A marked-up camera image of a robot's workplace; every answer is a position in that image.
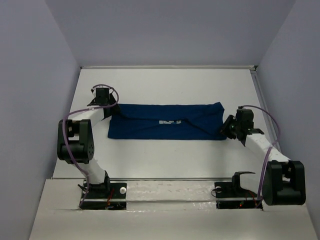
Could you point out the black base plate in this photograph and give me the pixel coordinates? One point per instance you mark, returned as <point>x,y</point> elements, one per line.
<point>229,197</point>
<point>101,198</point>

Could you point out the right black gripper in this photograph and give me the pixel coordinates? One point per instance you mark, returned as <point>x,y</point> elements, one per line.
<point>224,130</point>

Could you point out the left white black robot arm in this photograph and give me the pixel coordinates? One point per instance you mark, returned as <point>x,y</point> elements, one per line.
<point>75,141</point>

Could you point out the blue printed t shirt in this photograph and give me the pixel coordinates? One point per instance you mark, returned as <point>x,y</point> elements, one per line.
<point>167,122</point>

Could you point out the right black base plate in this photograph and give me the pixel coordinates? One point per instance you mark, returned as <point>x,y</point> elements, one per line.
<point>229,197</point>

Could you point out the metal rail strip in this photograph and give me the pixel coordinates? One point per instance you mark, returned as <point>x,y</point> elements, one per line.
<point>154,179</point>

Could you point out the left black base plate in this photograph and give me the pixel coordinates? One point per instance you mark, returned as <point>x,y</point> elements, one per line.
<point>101,198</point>

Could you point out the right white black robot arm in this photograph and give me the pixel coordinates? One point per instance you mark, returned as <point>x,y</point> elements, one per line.
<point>282,180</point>

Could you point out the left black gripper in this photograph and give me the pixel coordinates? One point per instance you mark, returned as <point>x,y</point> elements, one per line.
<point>115,108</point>

